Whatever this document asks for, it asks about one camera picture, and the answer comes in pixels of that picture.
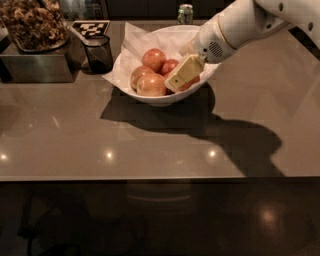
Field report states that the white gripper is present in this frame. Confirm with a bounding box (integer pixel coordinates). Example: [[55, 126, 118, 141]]
[[164, 0, 287, 92]]

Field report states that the dark red middle apple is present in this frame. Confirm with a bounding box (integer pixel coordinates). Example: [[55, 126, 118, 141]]
[[160, 59, 179, 75]]

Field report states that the white paper napkin liner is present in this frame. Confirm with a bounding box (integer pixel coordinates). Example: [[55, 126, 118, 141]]
[[103, 23, 199, 88]]

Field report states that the white ceramic bowl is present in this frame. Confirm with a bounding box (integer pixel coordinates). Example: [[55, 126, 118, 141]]
[[112, 24, 225, 108]]

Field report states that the black mesh cup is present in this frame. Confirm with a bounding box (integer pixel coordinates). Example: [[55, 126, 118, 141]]
[[83, 35, 113, 74]]

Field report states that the black white marker tag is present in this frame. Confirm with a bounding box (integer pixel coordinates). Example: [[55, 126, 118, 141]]
[[69, 20, 110, 41]]

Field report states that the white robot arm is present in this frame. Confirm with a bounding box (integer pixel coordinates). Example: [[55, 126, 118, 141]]
[[165, 0, 320, 92]]

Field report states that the left rear apple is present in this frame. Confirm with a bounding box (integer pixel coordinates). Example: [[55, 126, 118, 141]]
[[130, 66, 153, 90]]

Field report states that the front left apple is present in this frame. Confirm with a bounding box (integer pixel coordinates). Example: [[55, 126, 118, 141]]
[[137, 73, 167, 97]]

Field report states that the back top apple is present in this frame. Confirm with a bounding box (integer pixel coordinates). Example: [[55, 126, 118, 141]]
[[142, 48, 166, 72]]

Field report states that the small glass jar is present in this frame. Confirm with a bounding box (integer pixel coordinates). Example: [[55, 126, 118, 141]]
[[177, 4, 193, 25]]

